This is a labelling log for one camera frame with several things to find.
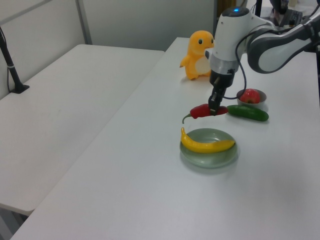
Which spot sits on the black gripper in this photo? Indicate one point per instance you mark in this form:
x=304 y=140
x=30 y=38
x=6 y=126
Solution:
x=223 y=80

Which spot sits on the red chili pepper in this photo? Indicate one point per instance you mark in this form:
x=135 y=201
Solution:
x=200 y=111

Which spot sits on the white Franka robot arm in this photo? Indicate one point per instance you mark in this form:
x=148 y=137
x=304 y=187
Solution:
x=230 y=37

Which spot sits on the red apple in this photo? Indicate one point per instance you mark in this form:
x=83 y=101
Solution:
x=251 y=96

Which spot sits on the green cucumber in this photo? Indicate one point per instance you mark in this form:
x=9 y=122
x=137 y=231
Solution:
x=250 y=113

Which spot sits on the yellow banana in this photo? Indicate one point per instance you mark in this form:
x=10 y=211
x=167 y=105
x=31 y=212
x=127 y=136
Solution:
x=207 y=147

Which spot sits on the small grey bowl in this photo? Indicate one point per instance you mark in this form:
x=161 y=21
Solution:
x=262 y=103

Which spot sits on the orange plush dinosaur toy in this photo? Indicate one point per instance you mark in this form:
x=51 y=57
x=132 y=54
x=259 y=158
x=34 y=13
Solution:
x=197 y=55

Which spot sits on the black clamp stand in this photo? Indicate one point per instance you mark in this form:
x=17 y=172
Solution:
x=315 y=48

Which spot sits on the dark computer keyboard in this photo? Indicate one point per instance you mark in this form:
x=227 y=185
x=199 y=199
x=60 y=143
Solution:
x=295 y=16

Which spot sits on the grey partition post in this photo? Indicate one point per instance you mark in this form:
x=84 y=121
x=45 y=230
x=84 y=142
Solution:
x=83 y=22

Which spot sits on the black camera stand pole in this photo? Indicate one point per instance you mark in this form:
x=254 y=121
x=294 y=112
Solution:
x=12 y=72

